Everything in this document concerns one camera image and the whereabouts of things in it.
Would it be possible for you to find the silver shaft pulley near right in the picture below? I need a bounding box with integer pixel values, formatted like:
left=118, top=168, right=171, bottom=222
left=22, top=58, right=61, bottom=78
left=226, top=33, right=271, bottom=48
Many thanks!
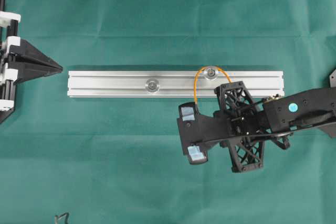
left=203, top=66, right=219, bottom=81

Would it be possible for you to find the thin wire at bottom edge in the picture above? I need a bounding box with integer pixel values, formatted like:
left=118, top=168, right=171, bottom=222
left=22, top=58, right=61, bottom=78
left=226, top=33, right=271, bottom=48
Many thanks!
left=54, top=212, right=70, bottom=224

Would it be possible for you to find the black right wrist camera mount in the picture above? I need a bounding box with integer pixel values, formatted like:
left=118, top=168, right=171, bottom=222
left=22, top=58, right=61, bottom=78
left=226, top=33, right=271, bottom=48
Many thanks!
left=177, top=102, right=228, bottom=165

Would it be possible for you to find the aluminium extrusion rail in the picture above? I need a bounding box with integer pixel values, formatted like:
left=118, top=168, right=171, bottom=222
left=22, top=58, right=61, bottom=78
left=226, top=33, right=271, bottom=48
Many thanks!
left=67, top=66, right=285, bottom=98

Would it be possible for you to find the yellow orange rubber band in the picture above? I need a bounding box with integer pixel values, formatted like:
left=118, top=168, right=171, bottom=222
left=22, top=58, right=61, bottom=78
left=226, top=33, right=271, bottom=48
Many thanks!
left=193, top=66, right=232, bottom=104

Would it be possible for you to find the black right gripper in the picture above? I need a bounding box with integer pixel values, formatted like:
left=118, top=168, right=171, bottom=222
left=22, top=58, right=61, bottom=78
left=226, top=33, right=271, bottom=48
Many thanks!
left=214, top=81, right=265, bottom=173

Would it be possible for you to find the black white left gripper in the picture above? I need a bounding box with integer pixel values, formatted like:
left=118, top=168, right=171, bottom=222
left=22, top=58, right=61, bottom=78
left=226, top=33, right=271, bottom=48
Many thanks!
left=0, top=10, right=63, bottom=112

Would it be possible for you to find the silver shaft pulley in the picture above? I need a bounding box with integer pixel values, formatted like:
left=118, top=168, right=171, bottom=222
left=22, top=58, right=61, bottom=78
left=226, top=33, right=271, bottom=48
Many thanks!
left=145, top=78, right=160, bottom=95
left=203, top=66, right=219, bottom=81

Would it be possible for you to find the silver shaft pulley near left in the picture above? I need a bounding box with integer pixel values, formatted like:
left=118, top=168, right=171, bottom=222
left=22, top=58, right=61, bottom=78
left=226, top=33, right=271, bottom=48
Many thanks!
left=145, top=78, right=160, bottom=95

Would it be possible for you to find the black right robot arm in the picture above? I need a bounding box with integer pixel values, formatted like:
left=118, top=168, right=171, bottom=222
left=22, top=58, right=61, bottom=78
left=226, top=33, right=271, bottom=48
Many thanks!
left=195, top=82, right=335, bottom=173

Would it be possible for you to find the green table cloth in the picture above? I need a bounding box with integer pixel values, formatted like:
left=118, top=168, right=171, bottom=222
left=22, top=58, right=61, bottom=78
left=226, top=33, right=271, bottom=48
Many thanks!
left=1, top=0, right=335, bottom=223

